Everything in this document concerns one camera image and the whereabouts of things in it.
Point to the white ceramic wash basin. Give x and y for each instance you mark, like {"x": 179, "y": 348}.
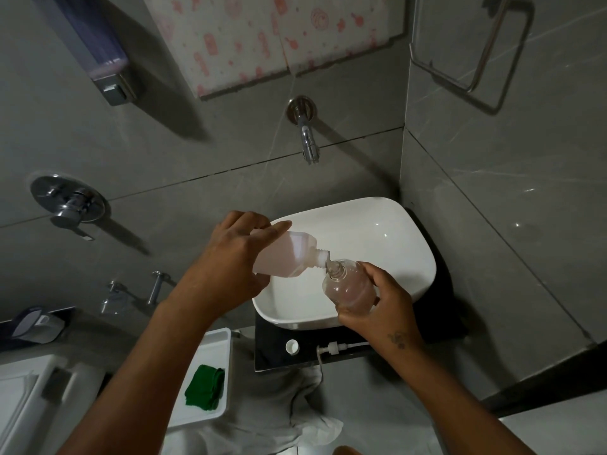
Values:
{"x": 351, "y": 227}

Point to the chrome angle valve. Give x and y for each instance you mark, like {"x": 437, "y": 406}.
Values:
{"x": 114, "y": 296}

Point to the person's grey clothing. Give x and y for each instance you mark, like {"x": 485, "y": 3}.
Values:
{"x": 275, "y": 412}

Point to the chrome mixer lever valve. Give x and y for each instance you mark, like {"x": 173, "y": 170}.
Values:
{"x": 71, "y": 203}

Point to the white pump dispenser head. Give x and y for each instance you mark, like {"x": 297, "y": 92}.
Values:
{"x": 332, "y": 348}

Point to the white plastic tray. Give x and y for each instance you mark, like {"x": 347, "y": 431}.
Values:
{"x": 208, "y": 348}

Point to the white plastic refill bottle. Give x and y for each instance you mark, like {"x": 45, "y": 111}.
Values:
{"x": 289, "y": 253}

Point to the person's right thumb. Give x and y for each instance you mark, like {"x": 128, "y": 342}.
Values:
{"x": 377, "y": 275}

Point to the chrome wall faucet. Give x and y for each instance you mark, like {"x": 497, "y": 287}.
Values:
{"x": 306, "y": 132}

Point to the green cloth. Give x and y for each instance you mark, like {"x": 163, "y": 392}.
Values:
{"x": 204, "y": 388}

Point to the person's right hand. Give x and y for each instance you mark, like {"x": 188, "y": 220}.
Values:
{"x": 393, "y": 317}

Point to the person's left hand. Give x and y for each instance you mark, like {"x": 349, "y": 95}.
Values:
{"x": 227, "y": 265}

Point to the person's right forearm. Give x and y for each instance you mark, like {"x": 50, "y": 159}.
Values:
{"x": 450, "y": 402}

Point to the wall soap dispenser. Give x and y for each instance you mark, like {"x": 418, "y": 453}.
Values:
{"x": 95, "y": 47}

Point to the white bottle cap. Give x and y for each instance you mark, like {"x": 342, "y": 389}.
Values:
{"x": 291, "y": 346}

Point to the chrome wall peg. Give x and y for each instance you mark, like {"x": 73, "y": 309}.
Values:
{"x": 156, "y": 286}

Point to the person's left forearm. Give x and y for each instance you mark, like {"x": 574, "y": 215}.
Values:
{"x": 142, "y": 374}

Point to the clear soap dispenser bottle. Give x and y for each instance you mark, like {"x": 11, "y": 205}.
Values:
{"x": 348, "y": 289}

